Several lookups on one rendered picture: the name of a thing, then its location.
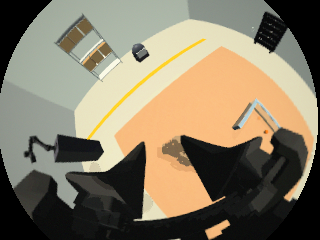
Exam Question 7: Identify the low clear corner walls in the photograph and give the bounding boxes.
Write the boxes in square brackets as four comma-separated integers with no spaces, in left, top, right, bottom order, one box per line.
[233,100,279,133]

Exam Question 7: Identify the blue wall top trim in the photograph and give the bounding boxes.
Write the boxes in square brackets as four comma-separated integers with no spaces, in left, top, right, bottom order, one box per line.
[233,99,280,131]

